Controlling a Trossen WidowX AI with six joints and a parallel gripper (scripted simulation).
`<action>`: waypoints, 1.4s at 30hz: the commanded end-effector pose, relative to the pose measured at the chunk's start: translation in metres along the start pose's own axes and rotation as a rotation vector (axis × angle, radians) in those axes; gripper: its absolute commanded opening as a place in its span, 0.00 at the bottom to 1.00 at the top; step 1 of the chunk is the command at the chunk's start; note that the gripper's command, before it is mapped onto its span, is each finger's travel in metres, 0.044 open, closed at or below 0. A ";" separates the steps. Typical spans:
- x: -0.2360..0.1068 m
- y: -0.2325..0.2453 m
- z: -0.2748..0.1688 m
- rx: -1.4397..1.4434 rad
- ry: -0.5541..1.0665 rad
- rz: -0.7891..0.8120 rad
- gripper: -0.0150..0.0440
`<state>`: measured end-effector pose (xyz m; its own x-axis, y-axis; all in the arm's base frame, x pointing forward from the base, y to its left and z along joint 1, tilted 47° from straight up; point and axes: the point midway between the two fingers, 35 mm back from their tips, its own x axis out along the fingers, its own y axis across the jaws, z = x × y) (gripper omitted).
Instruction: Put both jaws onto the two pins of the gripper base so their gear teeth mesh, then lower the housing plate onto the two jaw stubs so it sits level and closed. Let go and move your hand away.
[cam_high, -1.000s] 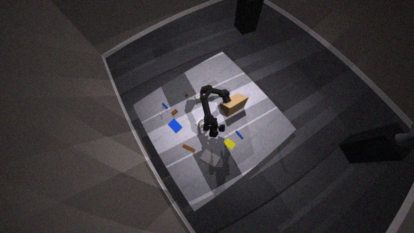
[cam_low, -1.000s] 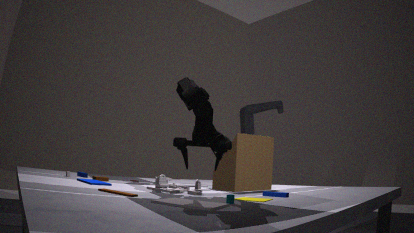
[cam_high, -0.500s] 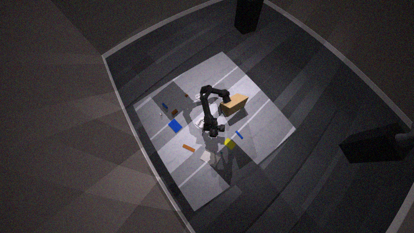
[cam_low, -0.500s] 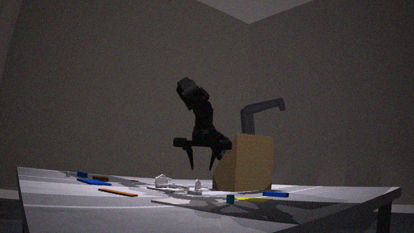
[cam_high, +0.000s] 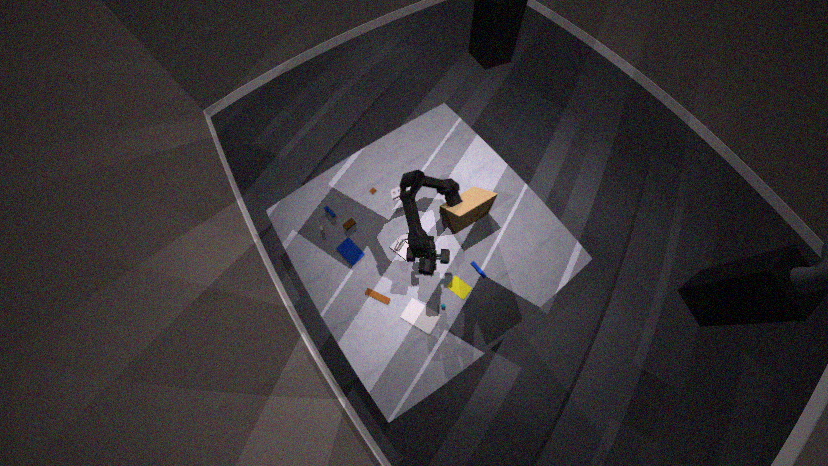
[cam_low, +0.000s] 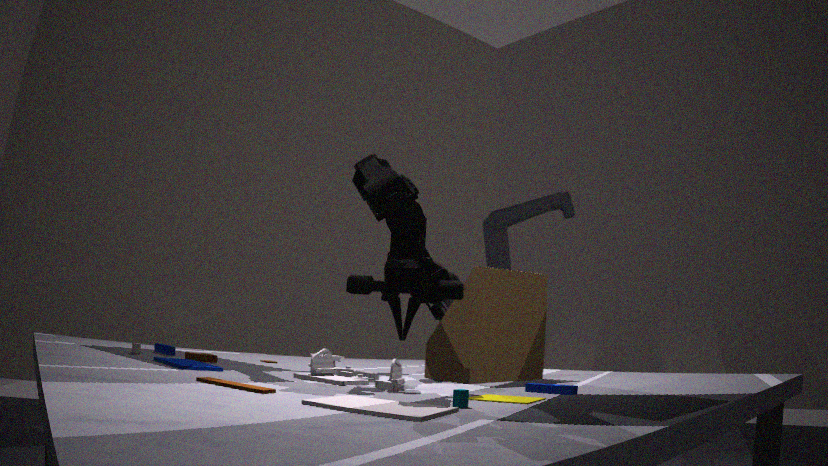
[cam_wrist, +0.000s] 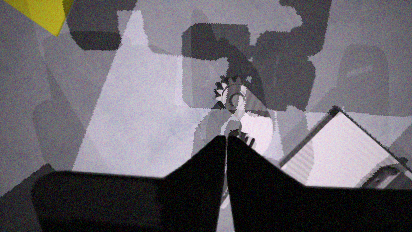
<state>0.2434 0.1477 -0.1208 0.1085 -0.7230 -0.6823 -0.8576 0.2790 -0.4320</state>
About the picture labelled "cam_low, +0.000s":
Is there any brown flat bar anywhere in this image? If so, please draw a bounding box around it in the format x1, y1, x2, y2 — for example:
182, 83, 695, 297
196, 377, 276, 394

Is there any blue flat plate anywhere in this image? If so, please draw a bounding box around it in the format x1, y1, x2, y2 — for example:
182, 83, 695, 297
154, 357, 223, 372

